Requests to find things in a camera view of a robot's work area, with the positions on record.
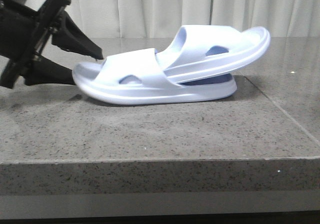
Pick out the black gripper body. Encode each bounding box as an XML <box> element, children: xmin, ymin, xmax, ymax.
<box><xmin>0</xmin><ymin>0</ymin><xmax>71</xmax><ymax>88</ymax></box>

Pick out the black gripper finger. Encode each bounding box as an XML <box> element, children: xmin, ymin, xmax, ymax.
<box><xmin>51</xmin><ymin>11</ymin><xmax>104</xmax><ymax>60</ymax></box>
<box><xmin>24</xmin><ymin>58</ymin><xmax>75</xmax><ymax>86</ymax></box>

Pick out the light blue slipper image-right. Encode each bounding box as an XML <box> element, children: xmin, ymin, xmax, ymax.
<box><xmin>72</xmin><ymin>48</ymin><xmax>237</xmax><ymax>105</ymax></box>

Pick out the light blue slipper image-left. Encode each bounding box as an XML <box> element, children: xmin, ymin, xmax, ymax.
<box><xmin>155</xmin><ymin>25</ymin><xmax>271</xmax><ymax>83</ymax></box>

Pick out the white pleated curtain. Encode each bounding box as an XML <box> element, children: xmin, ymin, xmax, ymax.
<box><xmin>67</xmin><ymin>0</ymin><xmax>320</xmax><ymax>38</ymax></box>

